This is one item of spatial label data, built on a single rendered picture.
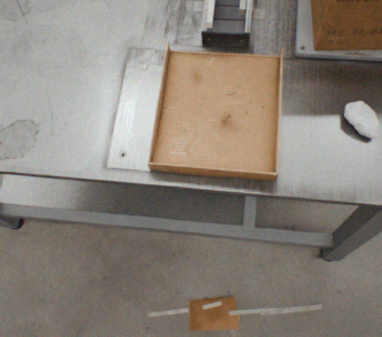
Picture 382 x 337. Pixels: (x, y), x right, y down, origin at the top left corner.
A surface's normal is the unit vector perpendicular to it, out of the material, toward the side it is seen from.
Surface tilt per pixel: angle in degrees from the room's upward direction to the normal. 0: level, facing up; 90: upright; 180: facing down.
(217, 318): 4
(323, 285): 0
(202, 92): 0
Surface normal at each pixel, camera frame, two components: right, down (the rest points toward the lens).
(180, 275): -0.07, -0.40
